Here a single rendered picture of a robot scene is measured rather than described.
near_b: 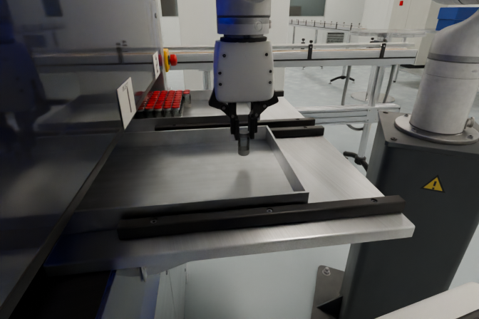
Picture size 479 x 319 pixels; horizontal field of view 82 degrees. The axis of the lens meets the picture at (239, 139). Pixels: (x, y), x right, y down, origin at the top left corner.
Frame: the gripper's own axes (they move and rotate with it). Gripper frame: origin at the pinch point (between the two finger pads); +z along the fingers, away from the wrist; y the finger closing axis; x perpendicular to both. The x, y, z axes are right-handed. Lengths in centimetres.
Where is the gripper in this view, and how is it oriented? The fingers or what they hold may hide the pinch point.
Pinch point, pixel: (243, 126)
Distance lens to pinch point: 50.6
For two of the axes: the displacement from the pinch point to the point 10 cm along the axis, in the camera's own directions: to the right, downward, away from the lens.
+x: 1.4, 4.1, -9.0
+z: 0.1, 9.1, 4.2
